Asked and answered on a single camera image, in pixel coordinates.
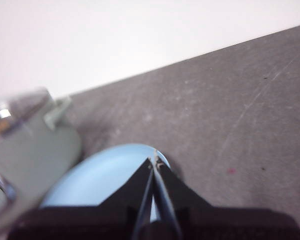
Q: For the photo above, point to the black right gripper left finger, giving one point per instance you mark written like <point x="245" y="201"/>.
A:
<point x="137" y="185"/>

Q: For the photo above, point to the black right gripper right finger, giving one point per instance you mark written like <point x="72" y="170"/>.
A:
<point x="175" y="190"/>

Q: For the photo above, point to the blue round plate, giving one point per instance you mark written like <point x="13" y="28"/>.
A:
<point x="102" y="175"/>

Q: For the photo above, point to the pale green electric steamer pot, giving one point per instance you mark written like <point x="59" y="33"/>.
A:
<point x="35" y="155"/>

